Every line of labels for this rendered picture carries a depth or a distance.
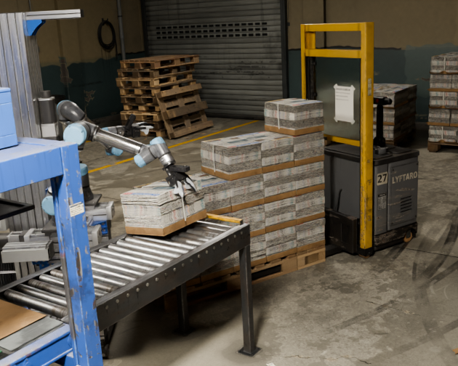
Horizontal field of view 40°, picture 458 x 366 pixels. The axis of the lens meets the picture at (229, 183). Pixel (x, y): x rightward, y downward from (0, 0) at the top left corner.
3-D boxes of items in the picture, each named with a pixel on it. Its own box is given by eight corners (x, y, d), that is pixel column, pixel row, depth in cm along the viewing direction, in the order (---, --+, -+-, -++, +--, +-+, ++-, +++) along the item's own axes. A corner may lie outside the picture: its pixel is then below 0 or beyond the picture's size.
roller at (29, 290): (23, 291, 291) (22, 281, 290) (93, 314, 265) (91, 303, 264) (14, 295, 287) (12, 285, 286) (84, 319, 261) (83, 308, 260)
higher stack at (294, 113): (267, 256, 517) (262, 101, 483) (296, 247, 532) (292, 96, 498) (297, 270, 485) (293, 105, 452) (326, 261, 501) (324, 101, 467)
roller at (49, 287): (34, 286, 296) (33, 276, 295) (104, 308, 270) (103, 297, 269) (25, 290, 292) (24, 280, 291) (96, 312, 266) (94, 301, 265)
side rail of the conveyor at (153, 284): (243, 242, 359) (242, 222, 356) (251, 243, 356) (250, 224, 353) (62, 346, 254) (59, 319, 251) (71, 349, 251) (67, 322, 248)
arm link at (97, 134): (72, 133, 357) (153, 161, 361) (67, 137, 347) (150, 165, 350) (78, 115, 355) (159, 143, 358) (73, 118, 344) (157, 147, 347)
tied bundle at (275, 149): (234, 165, 480) (232, 136, 474) (265, 159, 495) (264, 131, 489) (262, 174, 449) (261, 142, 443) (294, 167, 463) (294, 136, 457)
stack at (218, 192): (141, 295, 457) (130, 186, 435) (268, 255, 517) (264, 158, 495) (165, 314, 425) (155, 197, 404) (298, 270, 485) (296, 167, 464)
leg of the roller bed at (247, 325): (248, 347, 377) (243, 242, 359) (256, 349, 374) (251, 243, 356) (242, 351, 372) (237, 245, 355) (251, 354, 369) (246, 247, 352)
